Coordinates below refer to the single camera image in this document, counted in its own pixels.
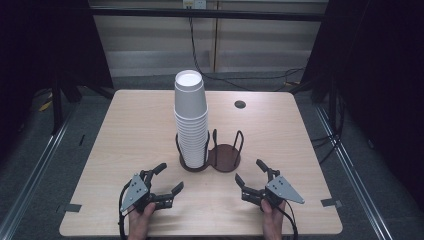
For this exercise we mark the dark brown double cup rack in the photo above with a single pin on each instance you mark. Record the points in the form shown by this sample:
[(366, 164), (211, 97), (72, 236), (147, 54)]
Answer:
[(225, 156)]

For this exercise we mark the metal floor rail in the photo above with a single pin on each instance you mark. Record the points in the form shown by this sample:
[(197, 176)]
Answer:
[(30, 190), (356, 186)]

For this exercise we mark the stack of white cups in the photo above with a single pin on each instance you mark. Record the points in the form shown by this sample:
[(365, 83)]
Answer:
[(191, 143)]

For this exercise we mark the white wall socket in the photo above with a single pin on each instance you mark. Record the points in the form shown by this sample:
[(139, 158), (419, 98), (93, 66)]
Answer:
[(195, 3)]

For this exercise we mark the black metal stand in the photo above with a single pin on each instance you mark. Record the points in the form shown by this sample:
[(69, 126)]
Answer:
[(333, 106), (56, 106)]

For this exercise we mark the grey tape piece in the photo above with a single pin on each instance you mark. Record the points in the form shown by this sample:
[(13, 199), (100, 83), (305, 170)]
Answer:
[(331, 202), (69, 208)]

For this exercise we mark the black horizontal metal bar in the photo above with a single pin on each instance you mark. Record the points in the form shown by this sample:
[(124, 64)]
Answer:
[(206, 14)]

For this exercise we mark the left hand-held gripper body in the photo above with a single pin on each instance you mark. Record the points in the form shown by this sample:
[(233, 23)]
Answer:
[(135, 193)]

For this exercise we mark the black round table grommet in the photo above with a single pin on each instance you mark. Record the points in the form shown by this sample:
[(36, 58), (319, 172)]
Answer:
[(240, 104)]

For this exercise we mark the black curtain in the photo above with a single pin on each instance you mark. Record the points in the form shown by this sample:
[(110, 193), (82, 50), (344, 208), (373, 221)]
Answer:
[(40, 43), (383, 83)]

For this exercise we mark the small black tape strip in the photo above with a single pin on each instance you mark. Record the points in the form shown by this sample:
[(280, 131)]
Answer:
[(82, 140)]

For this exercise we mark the person's right hand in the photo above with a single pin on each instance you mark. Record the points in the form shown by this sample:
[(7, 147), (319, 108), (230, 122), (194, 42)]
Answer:
[(273, 223)]

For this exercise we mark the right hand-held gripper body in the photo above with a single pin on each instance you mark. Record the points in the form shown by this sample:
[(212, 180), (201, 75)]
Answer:
[(283, 191)]

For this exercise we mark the person's left hand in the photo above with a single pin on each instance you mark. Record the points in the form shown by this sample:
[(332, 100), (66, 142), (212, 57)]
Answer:
[(139, 225)]

